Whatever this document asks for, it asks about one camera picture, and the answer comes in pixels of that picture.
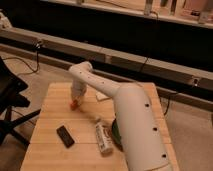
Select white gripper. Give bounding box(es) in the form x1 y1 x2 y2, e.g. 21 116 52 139
71 80 87 106

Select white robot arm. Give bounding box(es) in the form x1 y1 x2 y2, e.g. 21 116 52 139
69 61 173 171

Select black rectangular remote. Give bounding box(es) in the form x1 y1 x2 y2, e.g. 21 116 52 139
56 126 75 148

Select white tube bottle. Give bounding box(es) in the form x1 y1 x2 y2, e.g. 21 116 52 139
95 117 113 155

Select wooden table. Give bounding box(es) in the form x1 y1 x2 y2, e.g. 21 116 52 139
19 82 180 171

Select green bowl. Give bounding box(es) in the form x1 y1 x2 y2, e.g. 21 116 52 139
111 120 121 145

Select black office chair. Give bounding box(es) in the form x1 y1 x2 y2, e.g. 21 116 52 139
0 57 40 146

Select black cable on floor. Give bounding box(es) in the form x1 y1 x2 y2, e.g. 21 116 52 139
2 39 44 76

